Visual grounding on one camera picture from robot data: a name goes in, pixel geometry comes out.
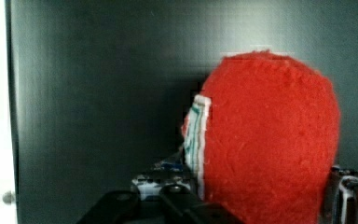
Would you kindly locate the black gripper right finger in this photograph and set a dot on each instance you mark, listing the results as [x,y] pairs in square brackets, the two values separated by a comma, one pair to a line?
[341,197]

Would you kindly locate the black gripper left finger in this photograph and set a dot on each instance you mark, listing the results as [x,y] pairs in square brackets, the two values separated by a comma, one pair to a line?
[170,171]

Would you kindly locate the red ketchup bottle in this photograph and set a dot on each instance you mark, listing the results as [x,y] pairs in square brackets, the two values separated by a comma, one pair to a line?
[261,137]

